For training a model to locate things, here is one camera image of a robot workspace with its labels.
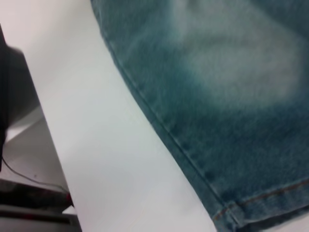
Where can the black equipment base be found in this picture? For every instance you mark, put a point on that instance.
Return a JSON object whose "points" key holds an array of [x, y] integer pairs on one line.
{"points": [[29, 200]]}

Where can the dark grey equipment column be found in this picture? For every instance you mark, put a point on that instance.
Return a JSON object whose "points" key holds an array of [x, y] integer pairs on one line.
{"points": [[14, 84]]}

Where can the blue denim shorts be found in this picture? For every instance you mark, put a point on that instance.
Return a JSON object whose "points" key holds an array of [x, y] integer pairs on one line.
{"points": [[217, 96]]}

